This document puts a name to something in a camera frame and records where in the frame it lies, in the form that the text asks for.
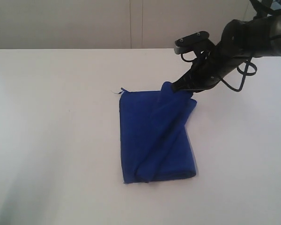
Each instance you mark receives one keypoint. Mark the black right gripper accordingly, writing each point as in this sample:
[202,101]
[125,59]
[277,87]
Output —
[209,73]

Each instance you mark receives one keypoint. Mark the blue towel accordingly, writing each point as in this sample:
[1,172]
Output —
[154,144]

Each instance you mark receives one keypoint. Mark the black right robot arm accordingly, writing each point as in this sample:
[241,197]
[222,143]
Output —
[239,44]

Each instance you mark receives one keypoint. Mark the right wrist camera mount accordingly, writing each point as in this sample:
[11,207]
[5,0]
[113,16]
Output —
[188,43]

